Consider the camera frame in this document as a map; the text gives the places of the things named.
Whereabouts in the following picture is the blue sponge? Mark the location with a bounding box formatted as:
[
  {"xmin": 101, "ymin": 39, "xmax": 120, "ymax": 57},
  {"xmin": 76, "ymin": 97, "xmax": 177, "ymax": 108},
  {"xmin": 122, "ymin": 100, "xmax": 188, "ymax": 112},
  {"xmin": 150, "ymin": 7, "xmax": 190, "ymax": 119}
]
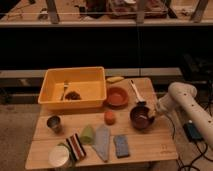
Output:
[{"xmin": 113, "ymin": 135, "xmax": 130, "ymax": 158}]

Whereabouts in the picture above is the black cable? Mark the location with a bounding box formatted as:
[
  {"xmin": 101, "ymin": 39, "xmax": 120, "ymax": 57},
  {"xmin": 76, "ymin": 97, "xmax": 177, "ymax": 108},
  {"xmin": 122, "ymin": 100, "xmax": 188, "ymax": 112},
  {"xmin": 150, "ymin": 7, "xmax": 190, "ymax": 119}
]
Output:
[{"xmin": 162, "ymin": 111, "xmax": 213, "ymax": 171}]

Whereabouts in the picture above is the striped red white black item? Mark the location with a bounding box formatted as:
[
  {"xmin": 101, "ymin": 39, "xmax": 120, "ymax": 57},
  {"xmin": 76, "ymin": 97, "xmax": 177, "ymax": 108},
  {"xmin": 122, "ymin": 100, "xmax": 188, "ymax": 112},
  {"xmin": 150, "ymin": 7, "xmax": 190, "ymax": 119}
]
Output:
[{"xmin": 66, "ymin": 134, "xmax": 86, "ymax": 162}]

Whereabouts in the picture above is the black foot pedal box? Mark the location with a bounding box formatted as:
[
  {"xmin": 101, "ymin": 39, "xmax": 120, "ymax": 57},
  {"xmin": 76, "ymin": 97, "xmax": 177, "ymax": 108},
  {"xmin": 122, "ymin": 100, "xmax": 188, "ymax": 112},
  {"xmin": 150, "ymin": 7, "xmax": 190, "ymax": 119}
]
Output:
[{"xmin": 183, "ymin": 122, "xmax": 203, "ymax": 142}]

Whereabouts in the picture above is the fork in tub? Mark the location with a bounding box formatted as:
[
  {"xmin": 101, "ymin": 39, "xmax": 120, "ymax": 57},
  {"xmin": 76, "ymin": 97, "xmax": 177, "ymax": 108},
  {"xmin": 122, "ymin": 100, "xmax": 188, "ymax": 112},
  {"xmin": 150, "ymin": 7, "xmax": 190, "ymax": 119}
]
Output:
[{"xmin": 60, "ymin": 81, "xmax": 69, "ymax": 101}]

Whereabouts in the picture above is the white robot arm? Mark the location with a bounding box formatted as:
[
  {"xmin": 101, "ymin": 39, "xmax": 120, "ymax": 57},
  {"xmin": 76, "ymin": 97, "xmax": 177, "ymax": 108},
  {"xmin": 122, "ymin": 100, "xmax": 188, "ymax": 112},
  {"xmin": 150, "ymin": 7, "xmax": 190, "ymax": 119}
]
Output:
[{"xmin": 155, "ymin": 82, "xmax": 213, "ymax": 150}]

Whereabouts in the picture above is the grey folded cloth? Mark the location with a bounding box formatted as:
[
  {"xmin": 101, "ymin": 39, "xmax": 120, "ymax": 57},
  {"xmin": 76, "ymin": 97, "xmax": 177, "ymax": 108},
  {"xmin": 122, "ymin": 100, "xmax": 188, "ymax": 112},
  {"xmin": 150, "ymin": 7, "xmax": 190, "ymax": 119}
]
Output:
[{"xmin": 92, "ymin": 125, "xmax": 110, "ymax": 162}]

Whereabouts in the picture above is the yellow plastic tub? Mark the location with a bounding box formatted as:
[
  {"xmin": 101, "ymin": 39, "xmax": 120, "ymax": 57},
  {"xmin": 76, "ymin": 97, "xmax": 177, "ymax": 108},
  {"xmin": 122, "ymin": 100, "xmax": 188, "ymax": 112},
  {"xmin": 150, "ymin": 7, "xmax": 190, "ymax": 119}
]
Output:
[{"xmin": 38, "ymin": 66, "xmax": 107, "ymax": 110}]

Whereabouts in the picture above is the orange round fruit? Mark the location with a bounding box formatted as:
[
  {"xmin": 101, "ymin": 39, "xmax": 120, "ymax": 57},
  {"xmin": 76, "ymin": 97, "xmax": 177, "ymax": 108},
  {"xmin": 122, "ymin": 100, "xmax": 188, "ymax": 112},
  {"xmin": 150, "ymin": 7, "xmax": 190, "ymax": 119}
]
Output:
[{"xmin": 104, "ymin": 110, "xmax": 116, "ymax": 125}]

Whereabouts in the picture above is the orange shallow bowl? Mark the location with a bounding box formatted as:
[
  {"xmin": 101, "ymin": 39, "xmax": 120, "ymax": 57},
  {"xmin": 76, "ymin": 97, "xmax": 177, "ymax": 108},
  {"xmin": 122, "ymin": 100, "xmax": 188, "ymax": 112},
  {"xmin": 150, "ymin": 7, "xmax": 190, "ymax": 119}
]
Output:
[{"xmin": 106, "ymin": 87, "xmax": 129, "ymax": 107}]

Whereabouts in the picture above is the wooden folding table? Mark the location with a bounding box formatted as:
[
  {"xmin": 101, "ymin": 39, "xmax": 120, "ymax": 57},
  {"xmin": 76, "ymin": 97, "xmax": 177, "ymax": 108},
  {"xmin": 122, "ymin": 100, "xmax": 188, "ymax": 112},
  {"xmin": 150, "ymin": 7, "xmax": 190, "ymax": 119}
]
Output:
[{"xmin": 25, "ymin": 79, "xmax": 178, "ymax": 169}]

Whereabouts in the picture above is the yellow banana toy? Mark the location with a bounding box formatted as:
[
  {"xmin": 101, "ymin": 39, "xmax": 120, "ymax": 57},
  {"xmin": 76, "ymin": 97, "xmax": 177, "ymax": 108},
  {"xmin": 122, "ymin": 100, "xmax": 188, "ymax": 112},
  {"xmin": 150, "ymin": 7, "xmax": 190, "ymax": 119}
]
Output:
[{"xmin": 106, "ymin": 76, "xmax": 124, "ymax": 83}]

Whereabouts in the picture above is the white handled spoon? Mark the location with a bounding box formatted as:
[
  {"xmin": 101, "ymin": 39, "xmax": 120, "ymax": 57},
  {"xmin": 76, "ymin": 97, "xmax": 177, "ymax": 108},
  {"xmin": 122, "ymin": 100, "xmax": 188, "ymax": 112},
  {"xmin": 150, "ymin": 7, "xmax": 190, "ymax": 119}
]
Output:
[{"xmin": 130, "ymin": 80, "xmax": 146, "ymax": 105}]

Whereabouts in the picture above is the small metal cup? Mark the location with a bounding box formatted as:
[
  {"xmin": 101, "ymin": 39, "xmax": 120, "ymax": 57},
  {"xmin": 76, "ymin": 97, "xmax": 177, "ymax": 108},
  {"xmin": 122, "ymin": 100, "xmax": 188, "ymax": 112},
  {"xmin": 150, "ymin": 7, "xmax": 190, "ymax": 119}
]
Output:
[{"xmin": 47, "ymin": 116, "xmax": 62, "ymax": 133}]

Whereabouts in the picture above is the green cone-shaped object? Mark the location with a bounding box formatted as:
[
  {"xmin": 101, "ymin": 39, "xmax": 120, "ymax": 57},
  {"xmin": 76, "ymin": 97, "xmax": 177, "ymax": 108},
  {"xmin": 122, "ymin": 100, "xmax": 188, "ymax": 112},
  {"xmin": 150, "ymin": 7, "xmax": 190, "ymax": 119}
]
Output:
[{"xmin": 80, "ymin": 125, "xmax": 95, "ymax": 145}]

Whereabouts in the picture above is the brown food item in tub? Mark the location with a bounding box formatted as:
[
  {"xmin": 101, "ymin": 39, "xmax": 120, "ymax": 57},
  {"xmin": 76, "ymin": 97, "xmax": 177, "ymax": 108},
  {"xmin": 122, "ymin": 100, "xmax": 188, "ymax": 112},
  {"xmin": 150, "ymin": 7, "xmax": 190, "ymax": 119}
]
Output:
[{"xmin": 65, "ymin": 91, "xmax": 81, "ymax": 100}]

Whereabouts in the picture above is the dark brown bowl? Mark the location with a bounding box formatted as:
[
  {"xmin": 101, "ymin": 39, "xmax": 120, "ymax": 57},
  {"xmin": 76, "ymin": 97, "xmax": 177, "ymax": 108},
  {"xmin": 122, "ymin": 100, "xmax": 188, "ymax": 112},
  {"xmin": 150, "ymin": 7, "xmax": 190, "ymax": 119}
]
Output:
[{"xmin": 130, "ymin": 106, "xmax": 155, "ymax": 130}]

